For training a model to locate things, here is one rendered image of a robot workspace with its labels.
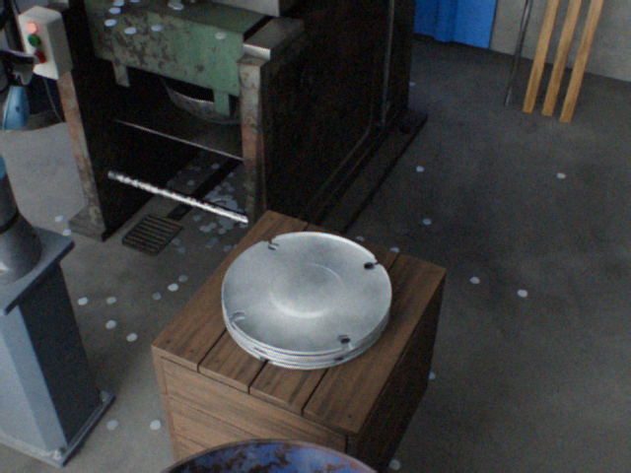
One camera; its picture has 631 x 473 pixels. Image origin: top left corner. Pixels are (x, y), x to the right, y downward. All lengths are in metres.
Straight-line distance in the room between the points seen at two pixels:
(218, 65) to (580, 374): 1.01
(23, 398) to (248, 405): 0.45
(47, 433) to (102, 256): 0.58
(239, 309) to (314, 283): 0.14
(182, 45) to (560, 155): 1.24
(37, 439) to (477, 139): 1.51
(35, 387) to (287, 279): 0.49
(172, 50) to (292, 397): 0.79
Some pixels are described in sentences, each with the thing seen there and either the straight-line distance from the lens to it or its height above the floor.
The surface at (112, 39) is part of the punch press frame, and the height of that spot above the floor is 0.55.
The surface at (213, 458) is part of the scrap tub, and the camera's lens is 1.05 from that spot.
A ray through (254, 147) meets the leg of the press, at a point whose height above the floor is 0.43.
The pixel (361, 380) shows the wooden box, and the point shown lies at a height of 0.35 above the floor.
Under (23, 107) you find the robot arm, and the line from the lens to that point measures 1.47.
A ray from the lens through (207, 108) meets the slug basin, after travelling 1.81.
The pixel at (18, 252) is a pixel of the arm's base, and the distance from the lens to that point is 1.33.
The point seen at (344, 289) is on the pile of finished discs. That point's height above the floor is 0.39.
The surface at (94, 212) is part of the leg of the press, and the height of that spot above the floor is 0.08.
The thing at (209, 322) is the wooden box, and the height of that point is 0.35.
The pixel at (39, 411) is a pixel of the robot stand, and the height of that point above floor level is 0.15.
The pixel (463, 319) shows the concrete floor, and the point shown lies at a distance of 1.85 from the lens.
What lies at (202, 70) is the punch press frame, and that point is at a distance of 1.64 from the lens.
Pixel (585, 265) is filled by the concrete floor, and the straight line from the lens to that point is 2.06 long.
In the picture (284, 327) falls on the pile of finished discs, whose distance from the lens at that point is 1.28.
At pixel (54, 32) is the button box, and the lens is 1.73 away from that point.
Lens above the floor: 1.34
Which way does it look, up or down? 41 degrees down
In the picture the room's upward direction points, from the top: 1 degrees clockwise
